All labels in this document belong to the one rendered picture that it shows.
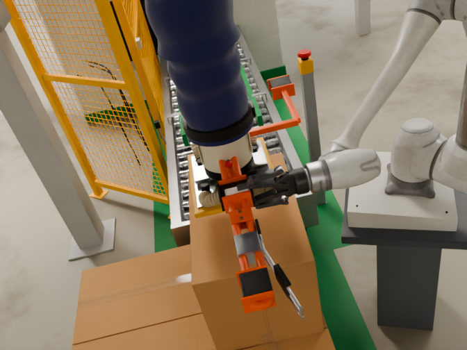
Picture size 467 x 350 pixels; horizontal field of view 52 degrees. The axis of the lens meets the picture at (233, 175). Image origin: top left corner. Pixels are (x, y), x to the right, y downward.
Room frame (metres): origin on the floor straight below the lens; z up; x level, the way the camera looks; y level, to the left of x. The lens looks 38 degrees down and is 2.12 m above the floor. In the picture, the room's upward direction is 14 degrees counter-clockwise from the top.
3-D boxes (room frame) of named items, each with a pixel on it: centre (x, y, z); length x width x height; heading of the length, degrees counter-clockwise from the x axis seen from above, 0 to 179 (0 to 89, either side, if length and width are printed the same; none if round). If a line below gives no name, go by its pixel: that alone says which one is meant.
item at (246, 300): (0.71, 0.01, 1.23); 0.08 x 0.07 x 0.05; 0
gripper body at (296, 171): (1.05, -0.15, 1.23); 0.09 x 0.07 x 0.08; 90
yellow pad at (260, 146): (1.31, -0.09, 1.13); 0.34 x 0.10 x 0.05; 0
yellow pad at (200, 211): (1.31, 0.10, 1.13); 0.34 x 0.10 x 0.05; 0
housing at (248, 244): (0.85, 0.01, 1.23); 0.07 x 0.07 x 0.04; 0
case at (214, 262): (1.31, 0.00, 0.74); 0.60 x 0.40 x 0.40; 177
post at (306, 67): (2.27, -0.50, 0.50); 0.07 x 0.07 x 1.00; 0
